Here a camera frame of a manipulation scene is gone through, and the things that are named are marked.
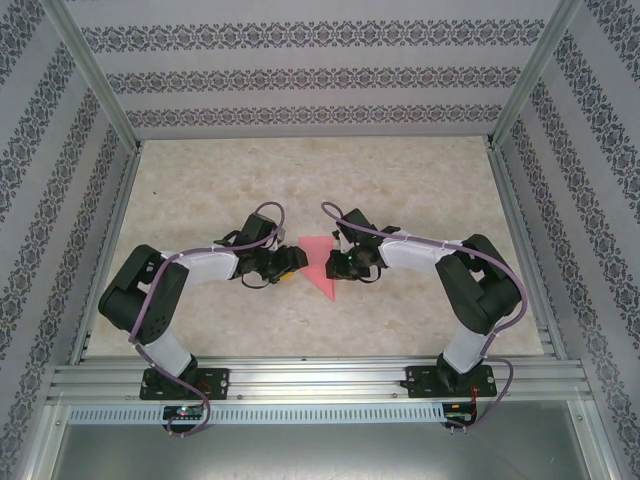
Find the pink paper sheet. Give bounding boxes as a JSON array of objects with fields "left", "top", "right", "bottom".
[{"left": 298, "top": 235, "right": 337, "bottom": 302}]

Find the aluminium side rail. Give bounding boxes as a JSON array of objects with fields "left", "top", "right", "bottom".
[
  {"left": 487, "top": 142, "right": 571, "bottom": 361},
  {"left": 69, "top": 142, "right": 146, "bottom": 364}
]

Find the black mount plate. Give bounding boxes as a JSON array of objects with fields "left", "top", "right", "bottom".
[
  {"left": 142, "top": 368, "right": 230, "bottom": 401},
  {"left": 407, "top": 364, "right": 496, "bottom": 400}
]

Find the short black cable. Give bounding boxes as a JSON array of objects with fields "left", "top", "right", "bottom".
[
  {"left": 239, "top": 272, "right": 277, "bottom": 291},
  {"left": 349, "top": 267, "right": 382, "bottom": 286}
]

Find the grey metal shelf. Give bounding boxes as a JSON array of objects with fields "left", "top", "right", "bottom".
[{"left": 47, "top": 424, "right": 614, "bottom": 480}]

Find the aluminium frame leg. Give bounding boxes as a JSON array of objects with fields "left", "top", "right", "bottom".
[
  {"left": 27, "top": 399, "right": 71, "bottom": 480},
  {"left": 568, "top": 399, "right": 617, "bottom": 480}
]

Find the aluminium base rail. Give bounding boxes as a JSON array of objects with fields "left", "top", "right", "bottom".
[{"left": 49, "top": 355, "right": 586, "bottom": 401}]

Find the grey slotted cable duct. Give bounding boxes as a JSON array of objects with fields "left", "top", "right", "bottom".
[{"left": 67, "top": 403, "right": 446, "bottom": 426}]

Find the aluminium frame post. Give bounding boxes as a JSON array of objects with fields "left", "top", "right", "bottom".
[
  {"left": 487, "top": 0, "right": 586, "bottom": 151},
  {"left": 42, "top": 0, "right": 144, "bottom": 151}
]

